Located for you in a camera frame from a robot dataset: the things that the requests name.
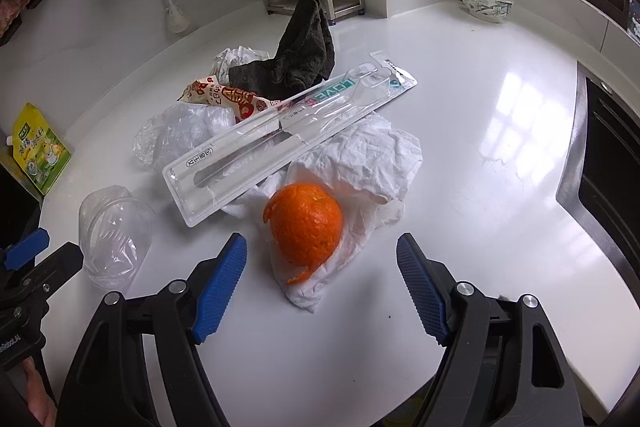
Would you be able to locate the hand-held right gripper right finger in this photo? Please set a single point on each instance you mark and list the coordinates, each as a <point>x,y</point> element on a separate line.
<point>422,292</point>

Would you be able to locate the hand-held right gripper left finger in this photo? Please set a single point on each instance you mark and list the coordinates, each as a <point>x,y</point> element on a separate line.
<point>220,292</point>

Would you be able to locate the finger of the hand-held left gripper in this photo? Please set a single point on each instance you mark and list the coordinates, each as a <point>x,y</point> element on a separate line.
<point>52,264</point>
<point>21,250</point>

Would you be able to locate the clear plastic cup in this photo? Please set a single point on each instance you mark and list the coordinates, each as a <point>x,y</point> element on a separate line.
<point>117,237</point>

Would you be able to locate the orange peel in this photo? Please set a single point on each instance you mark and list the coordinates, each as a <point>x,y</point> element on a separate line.
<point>307,227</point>

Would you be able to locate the white plastic bag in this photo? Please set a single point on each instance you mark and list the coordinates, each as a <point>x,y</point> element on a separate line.
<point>380,157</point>

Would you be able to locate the clear plastic toothbrush package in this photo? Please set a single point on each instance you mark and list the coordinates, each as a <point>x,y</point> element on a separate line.
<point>280,142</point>

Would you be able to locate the clear plastic bag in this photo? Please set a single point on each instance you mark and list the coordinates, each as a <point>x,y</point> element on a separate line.
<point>175,132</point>

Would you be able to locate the red and white snack wrapper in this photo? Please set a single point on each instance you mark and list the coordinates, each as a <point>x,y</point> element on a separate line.
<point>235,99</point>

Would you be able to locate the person's left hand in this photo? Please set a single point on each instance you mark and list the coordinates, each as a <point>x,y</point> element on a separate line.
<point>35,394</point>

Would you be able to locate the yellow green seasoning pouch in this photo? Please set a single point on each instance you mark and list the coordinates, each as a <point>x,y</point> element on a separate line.
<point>37,152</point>

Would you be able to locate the crumpled white printed paper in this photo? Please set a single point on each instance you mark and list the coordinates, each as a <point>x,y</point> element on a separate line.
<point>235,57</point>

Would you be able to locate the dark grey cloth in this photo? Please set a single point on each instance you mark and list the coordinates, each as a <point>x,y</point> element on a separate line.
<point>300,47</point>

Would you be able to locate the white patterned bowl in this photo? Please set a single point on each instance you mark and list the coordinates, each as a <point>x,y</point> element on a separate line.
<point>482,4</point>

